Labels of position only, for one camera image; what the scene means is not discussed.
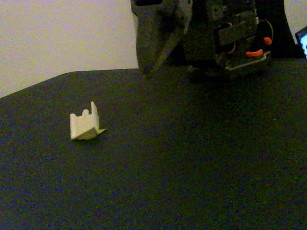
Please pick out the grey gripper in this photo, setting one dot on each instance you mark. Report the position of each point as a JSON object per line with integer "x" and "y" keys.
{"x": 157, "y": 40}

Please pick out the small white plastic block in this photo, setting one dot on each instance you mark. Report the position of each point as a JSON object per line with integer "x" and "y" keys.
{"x": 84, "y": 124}

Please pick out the grey robot arm with base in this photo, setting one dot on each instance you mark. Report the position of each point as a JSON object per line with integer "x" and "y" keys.
{"x": 235, "y": 31}

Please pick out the green tape strip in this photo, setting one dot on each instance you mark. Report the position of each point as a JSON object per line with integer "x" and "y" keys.
{"x": 102, "y": 131}

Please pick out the laptop with lit screen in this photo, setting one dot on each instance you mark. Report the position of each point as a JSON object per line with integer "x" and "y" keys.
{"x": 302, "y": 40}

